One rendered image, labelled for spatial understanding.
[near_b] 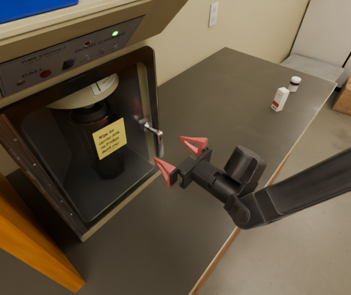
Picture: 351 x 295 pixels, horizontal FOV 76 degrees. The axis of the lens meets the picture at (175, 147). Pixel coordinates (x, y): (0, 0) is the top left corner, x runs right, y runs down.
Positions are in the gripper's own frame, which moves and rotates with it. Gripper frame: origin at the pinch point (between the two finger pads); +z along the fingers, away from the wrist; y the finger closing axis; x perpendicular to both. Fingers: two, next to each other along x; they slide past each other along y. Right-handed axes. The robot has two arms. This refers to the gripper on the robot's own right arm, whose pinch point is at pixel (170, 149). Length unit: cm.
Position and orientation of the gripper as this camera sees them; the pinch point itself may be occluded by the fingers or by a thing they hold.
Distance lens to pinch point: 57.0
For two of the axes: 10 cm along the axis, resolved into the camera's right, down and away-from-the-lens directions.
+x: -0.1, 6.6, 7.5
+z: -7.4, -5.1, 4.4
